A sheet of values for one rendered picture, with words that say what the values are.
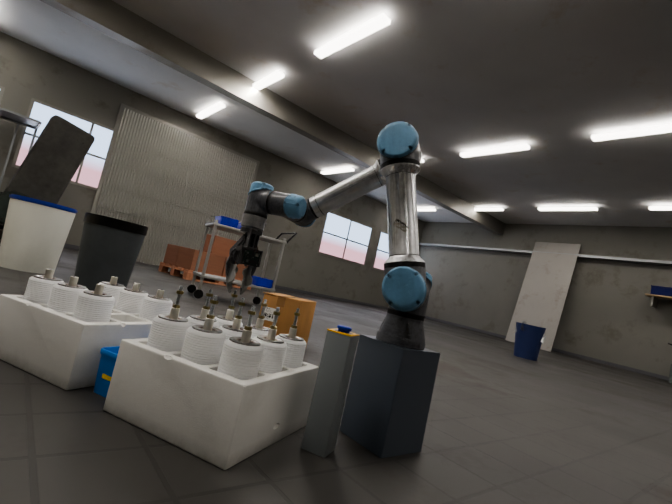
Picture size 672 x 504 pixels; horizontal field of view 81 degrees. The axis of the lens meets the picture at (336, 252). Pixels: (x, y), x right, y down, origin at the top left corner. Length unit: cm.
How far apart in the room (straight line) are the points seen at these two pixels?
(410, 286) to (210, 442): 60
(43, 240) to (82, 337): 265
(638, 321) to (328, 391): 1038
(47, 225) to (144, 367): 288
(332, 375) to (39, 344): 84
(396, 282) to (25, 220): 328
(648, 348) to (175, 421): 1063
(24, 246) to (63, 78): 568
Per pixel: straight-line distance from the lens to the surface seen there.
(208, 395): 97
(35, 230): 387
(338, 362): 105
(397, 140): 115
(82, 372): 133
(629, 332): 1121
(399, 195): 112
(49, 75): 918
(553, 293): 1123
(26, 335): 146
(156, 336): 111
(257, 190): 128
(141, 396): 110
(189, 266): 656
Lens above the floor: 43
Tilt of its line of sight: 5 degrees up
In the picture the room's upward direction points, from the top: 13 degrees clockwise
